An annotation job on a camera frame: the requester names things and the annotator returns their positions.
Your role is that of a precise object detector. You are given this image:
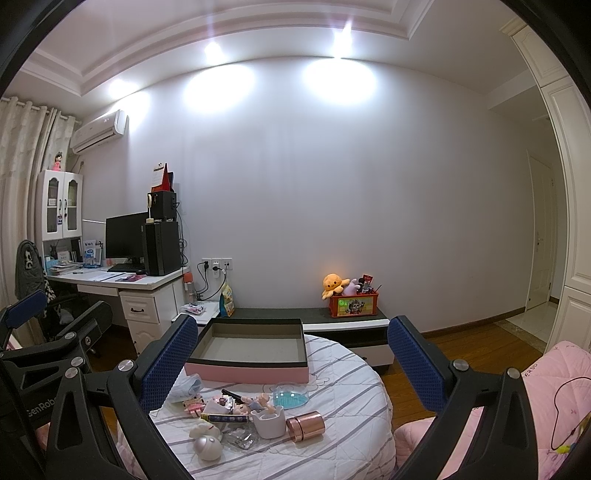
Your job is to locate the pink black storage box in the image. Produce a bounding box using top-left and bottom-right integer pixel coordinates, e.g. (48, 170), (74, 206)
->
(184, 318), (310, 384)

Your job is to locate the orange cap bottle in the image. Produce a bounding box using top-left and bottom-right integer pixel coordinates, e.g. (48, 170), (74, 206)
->
(183, 270), (194, 303)

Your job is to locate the clear dome blue base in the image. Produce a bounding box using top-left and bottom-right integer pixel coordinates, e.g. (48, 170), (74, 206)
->
(273, 384), (308, 410)

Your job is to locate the clear plastic package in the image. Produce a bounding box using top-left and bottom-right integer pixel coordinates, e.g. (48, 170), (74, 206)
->
(223, 427), (256, 450)

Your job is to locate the white glass-door cabinet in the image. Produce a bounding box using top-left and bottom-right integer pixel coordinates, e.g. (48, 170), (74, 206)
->
(35, 170), (83, 243)

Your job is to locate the tissue pack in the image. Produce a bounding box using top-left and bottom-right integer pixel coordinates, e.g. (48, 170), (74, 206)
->
(166, 371), (202, 403)

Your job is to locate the striped white bed quilt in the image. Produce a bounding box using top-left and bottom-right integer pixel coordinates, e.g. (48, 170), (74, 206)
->
(115, 333), (398, 480)

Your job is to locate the black speaker box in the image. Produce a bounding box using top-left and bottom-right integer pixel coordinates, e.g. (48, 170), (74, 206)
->
(147, 191), (177, 221)

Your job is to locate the blue gold long box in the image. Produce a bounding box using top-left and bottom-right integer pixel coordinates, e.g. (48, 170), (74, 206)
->
(199, 413), (250, 423)

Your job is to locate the snack bag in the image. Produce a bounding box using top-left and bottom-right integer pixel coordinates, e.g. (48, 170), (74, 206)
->
(219, 281), (235, 318)

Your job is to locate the pink pig figurine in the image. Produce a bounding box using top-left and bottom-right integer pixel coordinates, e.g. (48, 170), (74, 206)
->
(232, 393), (277, 415)

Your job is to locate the red paper bag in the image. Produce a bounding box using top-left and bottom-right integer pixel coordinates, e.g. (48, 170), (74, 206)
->
(150, 162), (173, 192)

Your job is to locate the rose gold metal canister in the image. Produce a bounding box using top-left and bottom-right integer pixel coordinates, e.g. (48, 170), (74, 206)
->
(286, 411), (325, 443)

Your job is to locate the white cat-ear cup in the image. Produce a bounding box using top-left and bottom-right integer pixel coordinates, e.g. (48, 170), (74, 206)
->
(250, 407), (287, 440)

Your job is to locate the white pink block rabbit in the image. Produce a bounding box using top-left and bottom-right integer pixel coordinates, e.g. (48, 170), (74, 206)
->
(182, 394), (206, 417)

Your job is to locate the white air conditioner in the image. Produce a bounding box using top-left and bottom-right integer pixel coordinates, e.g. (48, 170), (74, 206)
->
(70, 110), (128, 155)

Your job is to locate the white side table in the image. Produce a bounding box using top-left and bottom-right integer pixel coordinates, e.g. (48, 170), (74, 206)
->
(179, 301), (219, 329)

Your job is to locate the black office chair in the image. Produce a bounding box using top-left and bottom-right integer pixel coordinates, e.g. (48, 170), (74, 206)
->
(15, 240), (74, 341)

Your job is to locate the wall power socket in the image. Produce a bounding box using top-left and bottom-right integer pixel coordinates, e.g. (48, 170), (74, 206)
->
(201, 258), (232, 271)

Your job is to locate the black white low cabinet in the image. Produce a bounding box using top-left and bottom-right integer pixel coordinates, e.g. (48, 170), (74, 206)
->
(232, 307), (394, 369)

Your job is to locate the small doll figurine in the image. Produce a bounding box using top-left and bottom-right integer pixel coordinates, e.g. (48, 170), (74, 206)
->
(51, 152), (63, 171)

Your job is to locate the red toy box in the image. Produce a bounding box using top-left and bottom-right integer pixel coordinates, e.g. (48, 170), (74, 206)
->
(329, 293), (379, 318)

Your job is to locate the white door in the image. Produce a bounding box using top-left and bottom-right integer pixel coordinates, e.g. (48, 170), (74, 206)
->
(526, 156), (556, 310)

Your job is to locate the purple plush toy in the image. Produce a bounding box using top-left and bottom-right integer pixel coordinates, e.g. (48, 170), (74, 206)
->
(342, 278), (362, 296)

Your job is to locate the black flower hair band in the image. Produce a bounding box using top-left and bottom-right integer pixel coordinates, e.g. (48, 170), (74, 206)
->
(221, 389), (246, 403)

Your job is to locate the pink quilt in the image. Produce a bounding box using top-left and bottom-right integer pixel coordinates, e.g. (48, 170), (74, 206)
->
(389, 333), (590, 479)

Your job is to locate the beige curtain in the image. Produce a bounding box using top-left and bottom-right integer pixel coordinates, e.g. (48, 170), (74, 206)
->
(1, 97), (76, 306)

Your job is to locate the orange octopus plush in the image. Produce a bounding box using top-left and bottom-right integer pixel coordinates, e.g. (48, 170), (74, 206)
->
(322, 273), (351, 300)

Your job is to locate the white desk with drawers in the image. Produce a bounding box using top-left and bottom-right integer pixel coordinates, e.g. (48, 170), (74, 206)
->
(49, 268), (184, 354)

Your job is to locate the black computer monitor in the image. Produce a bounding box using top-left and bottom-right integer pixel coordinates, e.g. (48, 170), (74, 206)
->
(105, 212), (148, 273)

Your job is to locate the white egg-shaped gadget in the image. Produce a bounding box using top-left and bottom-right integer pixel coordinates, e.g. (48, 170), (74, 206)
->
(189, 418), (222, 461)

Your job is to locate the black cable on quilt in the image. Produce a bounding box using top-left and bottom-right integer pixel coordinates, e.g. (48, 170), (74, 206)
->
(550, 375), (591, 451)

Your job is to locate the black computer tower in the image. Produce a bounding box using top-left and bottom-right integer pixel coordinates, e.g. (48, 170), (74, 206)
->
(141, 221), (181, 276)

